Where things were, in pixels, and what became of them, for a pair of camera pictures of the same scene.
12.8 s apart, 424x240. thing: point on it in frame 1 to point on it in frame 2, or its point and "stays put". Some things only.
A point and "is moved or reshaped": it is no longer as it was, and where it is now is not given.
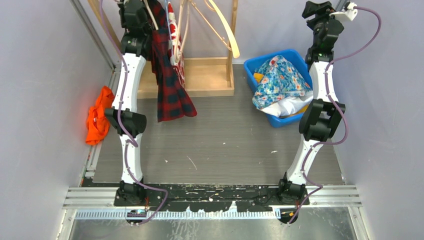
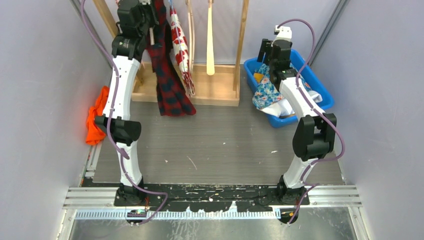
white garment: (287, 106) stays put
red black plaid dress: (173, 102) stays put
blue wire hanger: (167, 9) to (170, 2)
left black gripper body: (123, 23) stays put
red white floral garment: (175, 52) is moved or reshaped
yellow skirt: (258, 77) stays put
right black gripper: (320, 10) to (265, 47)
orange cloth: (98, 122) stays put
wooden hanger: (233, 45) to (210, 64)
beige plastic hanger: (177, 57) to (191, 63)
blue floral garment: (281, 79) stays put
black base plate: (215, 198) stays put
